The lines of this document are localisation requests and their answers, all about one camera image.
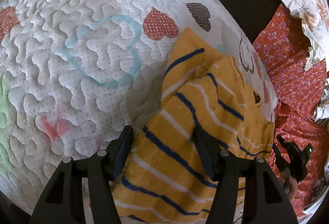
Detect red floral cloth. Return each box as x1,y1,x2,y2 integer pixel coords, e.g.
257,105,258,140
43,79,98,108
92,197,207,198
253,3,329,220

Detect white quilted heart blanket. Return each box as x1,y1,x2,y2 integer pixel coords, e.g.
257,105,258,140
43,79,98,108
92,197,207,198
0,0,277,224

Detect person's right hand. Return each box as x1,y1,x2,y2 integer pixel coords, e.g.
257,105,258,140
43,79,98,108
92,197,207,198
281,174,300,201

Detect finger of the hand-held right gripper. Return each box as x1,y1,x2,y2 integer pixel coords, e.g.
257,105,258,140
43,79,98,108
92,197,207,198
276,135,292,154

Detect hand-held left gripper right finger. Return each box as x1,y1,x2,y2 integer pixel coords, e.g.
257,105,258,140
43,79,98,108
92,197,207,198
192,127,300,224

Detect printed paper sheets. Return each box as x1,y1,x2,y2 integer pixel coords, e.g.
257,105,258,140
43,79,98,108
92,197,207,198
305,175,329,215

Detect yellow striped small shirt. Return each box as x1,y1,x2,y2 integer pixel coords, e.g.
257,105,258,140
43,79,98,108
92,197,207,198
112,27,276,224

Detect crumpled silver foil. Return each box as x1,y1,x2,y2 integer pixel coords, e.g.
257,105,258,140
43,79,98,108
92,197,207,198
312,77,329,125

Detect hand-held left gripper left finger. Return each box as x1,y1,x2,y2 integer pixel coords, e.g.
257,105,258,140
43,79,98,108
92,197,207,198
29,125,134,224

